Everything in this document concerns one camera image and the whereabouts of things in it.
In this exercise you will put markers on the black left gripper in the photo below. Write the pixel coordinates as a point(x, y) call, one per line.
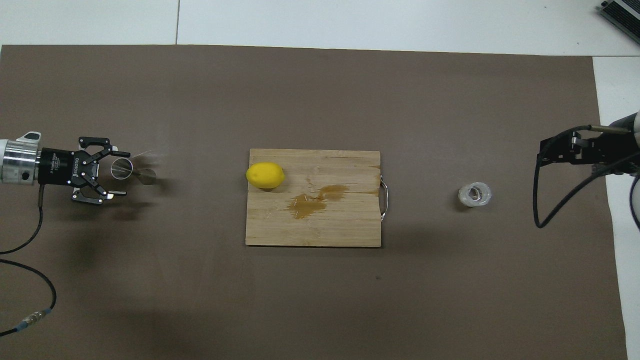
point(60, 167)

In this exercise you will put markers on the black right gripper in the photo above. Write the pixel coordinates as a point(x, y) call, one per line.
point(615, 150)

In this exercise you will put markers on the metal double jigger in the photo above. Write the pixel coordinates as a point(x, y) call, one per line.
point(146, 176)

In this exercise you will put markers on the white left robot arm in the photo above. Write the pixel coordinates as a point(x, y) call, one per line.
point(17, 162)

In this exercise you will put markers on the black ribbed device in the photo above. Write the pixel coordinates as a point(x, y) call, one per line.
point(622, 17)

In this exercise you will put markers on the yellow lemon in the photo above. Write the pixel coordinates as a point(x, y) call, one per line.
point(265, 175)

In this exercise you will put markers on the wooden cutting board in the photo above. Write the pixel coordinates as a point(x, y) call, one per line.
point(345, 225)

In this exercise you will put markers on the brown paper table mat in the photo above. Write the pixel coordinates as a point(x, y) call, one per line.
point(320, 300)

